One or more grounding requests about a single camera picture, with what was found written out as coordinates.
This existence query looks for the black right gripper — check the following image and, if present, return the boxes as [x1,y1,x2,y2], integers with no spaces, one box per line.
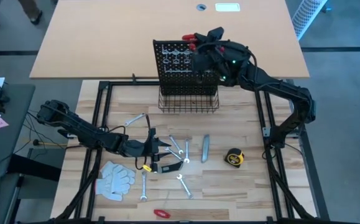
[192,26,230,84]

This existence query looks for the black wire basket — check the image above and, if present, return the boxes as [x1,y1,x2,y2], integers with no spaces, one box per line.
[158,86,220,113]

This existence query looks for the person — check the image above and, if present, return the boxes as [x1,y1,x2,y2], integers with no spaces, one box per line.
[17,0,44,26]

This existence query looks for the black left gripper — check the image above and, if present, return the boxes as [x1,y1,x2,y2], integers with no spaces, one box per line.
[126,127,173,170]

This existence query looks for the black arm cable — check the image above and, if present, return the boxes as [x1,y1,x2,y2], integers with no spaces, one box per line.
[134,113,153,171]
[262,146,277,161]

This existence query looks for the white perforated panel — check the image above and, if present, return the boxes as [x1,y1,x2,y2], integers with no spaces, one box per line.
[291,0,330,41]

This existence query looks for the tan desk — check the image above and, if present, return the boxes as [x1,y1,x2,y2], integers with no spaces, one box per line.
[29,0,310,80]

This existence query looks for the white work glove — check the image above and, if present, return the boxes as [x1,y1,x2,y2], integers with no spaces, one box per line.
[99,161,121,181]
[95,164,136,202]

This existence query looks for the grey side table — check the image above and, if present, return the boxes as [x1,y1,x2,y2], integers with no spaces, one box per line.
[0,83,37,179]

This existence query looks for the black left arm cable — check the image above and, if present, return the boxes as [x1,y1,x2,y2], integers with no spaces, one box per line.
[134,113,153,171]

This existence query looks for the grey utility knife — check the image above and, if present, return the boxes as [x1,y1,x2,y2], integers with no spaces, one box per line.
[201,134,211,164]

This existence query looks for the black metal pegboard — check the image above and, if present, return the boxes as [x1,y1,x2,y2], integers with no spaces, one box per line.
[152,39,221,96]

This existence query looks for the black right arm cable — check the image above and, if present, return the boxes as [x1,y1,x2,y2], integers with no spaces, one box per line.
[262,146,277,161]

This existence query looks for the yellow handled mallet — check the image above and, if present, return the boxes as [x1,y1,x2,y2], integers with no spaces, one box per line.
[32,139,69,147]

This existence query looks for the silver wrench holder rail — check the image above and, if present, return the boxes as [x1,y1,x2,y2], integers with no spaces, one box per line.
[165,63,199,75]

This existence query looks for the white desk plate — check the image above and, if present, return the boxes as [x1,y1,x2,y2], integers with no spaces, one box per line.
[215,2,241,13]

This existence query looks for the yellow black tape measure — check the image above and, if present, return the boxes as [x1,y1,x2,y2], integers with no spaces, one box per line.
[224,147,245,169]

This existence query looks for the black floor cable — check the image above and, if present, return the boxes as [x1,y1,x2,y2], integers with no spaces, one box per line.
[24,108,76,147]

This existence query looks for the black grey handled tool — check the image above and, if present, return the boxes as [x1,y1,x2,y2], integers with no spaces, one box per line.
[152,161,184,174]

